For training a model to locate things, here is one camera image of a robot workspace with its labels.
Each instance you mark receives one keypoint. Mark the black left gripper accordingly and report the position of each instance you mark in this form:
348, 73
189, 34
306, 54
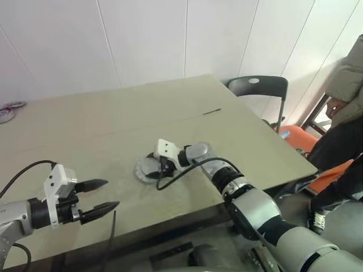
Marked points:
68, 211

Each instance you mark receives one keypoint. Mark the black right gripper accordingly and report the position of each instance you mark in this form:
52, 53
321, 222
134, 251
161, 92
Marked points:
168, 168

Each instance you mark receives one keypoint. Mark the grey round motor lid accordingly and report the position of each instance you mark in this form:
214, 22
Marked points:
141, 170

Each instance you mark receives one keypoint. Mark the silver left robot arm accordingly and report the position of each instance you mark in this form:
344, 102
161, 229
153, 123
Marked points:
14, 216

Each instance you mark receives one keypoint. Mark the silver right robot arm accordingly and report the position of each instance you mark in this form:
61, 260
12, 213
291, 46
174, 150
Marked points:
255, 204

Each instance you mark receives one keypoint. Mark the person bare hand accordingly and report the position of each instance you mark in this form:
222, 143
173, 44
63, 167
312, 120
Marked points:
334, 106

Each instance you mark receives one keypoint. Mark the thin dark rod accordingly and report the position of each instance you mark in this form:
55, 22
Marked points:
212, 111

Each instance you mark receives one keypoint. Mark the black flat bar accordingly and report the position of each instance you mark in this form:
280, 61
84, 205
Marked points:
170, 252

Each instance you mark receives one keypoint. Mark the large dark rounded shape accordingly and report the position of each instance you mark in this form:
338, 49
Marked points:
211, 256

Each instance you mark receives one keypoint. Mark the small blue bottle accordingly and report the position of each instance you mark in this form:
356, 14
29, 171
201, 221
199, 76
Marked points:
285, 134

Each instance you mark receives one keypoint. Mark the black folding chair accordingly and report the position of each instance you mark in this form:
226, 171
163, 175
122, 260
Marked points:
258, 85

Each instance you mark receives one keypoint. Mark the person in beige jacket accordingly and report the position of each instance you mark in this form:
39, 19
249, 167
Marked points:
340, 147

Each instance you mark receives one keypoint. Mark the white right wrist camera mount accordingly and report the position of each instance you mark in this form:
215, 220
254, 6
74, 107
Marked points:
166, 147

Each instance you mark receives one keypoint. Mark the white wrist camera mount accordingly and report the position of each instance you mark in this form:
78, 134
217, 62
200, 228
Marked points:
55, 181
166, 147

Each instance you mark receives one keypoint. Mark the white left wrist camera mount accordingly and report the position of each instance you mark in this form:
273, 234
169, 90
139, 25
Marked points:
55, 181

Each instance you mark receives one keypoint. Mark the rusty metal bracket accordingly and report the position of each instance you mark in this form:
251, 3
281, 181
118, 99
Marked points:
261, 259

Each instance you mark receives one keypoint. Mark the dark window frame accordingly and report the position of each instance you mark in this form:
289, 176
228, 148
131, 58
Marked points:
317, 119

